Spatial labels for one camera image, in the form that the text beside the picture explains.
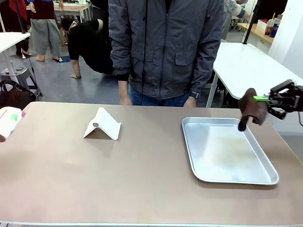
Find wooden background table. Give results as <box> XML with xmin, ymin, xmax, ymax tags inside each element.
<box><xmin>53</xmin><ymin>4</ymin><xmax>92</xmax><ymax>24</ymax></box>

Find brown leather bag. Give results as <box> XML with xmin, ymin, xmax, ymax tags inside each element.
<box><xmin>0</xmin><ymin>80</ymin><xmax>36</xmax><ymax>110</ymax></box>

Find blue jeans of person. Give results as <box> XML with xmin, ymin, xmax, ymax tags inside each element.
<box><xmin>128</xmin><ymin>84</ymin><xmax>190</xmax><ymax>107</ymax></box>

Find white side table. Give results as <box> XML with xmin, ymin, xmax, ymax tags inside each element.
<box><xmin>205</xmin><ymin>42</ymin><xmax>303</xmax><ymax>109</ymax></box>

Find background person in grey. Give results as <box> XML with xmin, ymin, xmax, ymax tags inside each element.
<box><xmin>222</xmin><ymin>0</ymin><xmax>249</xmax><ymax>41</ymax></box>

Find grey metal stool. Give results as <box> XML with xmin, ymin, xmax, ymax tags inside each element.
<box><xmin>0</xmin><ymin>67</ymin><xmax>44</xmax><ymax>97</ymax></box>

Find black stand pole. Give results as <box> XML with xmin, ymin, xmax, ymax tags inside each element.
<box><xmin>14</xmin><ymin>0</ymin><xmax>28</xmax><ymax>34</ymax></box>

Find black slanted pole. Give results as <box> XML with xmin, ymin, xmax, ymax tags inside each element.
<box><xmin>243</xmin><ymin>0</ymin><xmax>260</xmax><ymax>45</ymax></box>

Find wooden desk with cups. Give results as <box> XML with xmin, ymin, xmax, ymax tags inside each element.
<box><xmin>236</xmin><ymin>13</ymin><xmax>284</xmax><ymax>45</ymax></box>

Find person in grey jacket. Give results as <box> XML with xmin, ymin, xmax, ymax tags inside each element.
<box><xmin>108</xmin><ymin>0</ymin><xmax>225</xmax><ymax>100</ymax></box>

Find person left hand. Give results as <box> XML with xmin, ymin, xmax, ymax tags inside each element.
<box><xmin>185</xmin><ymin>97</ymin><xmax>199</xmax><ymax>107</ymax></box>

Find background person in black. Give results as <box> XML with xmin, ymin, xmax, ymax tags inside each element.
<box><xmin>61</xmin><ymin>18</ymin><xmax>115</xmax><ymax>79</ymax></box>

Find thin black cord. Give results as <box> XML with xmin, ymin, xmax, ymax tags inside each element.
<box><xmin>141</xmin><ymin>0</ymin><xmax>149</xmax><ymax>106</ymax></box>

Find pink white lint roller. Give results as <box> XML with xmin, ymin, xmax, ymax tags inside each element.
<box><xmin>0</xmin><ymin>106</ymin><xmax>26</xmax><ymax>143</ymax></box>

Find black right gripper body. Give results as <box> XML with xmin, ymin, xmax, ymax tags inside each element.
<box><xmin>287</xmin><ymin>85</ymin><xmax>303</xmax><ymax>112</ymax></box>

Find person right hand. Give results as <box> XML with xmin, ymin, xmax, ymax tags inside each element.
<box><xmin>118</xmin><ymin>91</ymin><xmax>132</xmax><ymax>106</ymax></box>

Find brown cloth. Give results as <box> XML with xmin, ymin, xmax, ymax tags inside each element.
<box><xmin>237</xmin><ymin>88</ymin><xmax>268</xmax><ymax>132</ymax></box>

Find white folded stand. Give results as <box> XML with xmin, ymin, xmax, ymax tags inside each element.
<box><xmin>82</xmin><ymin>106</ymin><xmax>122</xmax><ymax>141</ymax></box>

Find silver metal tray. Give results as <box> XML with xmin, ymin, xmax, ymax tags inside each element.
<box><xmin>181</xmin><ymin>116</ymin><xmax>279</xmax><ymax>185</ymax></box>

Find white table with black pole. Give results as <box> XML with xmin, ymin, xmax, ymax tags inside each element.
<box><xmin>0</xmin><ymin>32</ymin><xmax>31</xmax><ymax>54</ymax></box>

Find person right forearm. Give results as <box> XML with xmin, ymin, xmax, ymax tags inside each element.
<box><xmin>117</xmin><ymin>80</ymin><xmax>130</xmax><ymax>92</ymax></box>

